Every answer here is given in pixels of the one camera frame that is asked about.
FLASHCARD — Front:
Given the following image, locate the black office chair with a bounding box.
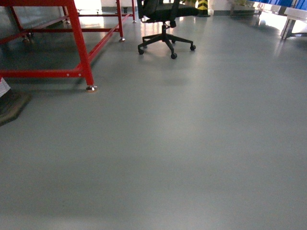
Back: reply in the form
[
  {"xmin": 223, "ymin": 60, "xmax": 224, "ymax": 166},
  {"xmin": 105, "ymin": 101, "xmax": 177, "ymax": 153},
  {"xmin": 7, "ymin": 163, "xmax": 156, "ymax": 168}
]
[{"xmin": 137, "ymin": 0, "xmax": 198, "ymax": 59}]

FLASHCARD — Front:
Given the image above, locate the yellow black striped post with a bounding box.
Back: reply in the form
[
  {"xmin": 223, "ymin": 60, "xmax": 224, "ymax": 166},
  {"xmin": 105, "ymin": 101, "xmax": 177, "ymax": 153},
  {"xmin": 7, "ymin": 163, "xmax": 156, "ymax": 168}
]
[{"xmin": 197, "ymin": 0, "xmax": 210, "ymax": 17}]

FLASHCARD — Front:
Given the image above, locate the red metal table frame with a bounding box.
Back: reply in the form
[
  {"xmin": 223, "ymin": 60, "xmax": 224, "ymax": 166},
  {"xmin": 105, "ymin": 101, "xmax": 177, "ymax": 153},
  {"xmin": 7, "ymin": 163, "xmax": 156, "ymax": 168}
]
[{"xmin": 0, "ymin": 0, "xmax": 136, "ymax": 92}]

